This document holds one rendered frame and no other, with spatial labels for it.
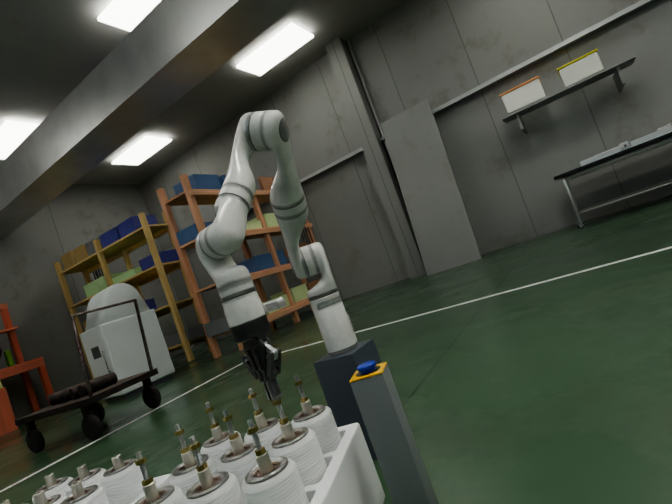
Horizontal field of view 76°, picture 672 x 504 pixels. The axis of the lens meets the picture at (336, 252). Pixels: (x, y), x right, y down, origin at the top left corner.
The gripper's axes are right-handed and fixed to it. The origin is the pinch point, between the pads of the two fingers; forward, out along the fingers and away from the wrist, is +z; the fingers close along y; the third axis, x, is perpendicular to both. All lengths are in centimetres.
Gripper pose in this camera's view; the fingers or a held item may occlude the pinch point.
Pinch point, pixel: (272, 389)
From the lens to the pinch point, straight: 89.5
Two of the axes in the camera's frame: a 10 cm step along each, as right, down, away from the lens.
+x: 7.2, -2.4, 6.5
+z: 3.5, 9.4, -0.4
